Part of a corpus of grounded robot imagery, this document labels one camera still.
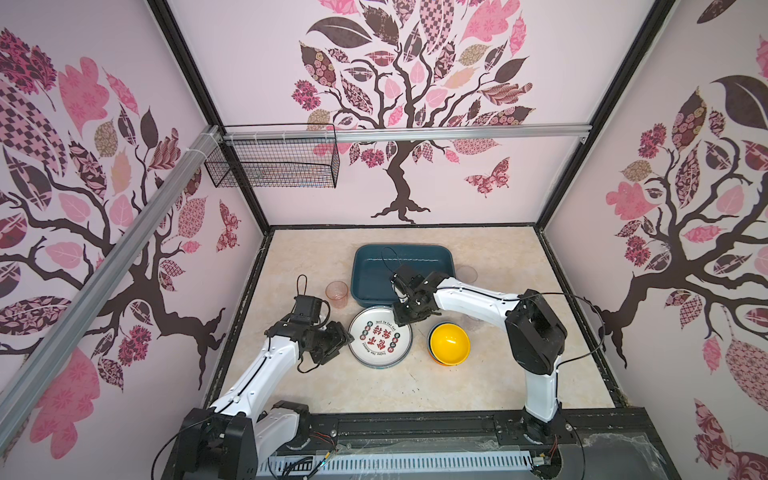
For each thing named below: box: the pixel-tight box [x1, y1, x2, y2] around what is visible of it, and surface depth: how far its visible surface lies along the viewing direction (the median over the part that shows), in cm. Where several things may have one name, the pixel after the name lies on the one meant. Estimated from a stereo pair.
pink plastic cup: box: [325, 280, 349, 310], surface depth 97 cm
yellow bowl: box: [430, 323, 471, 366], surface depth 83 cm
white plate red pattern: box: [348, 305, 413, 369], surface depth 89 cm
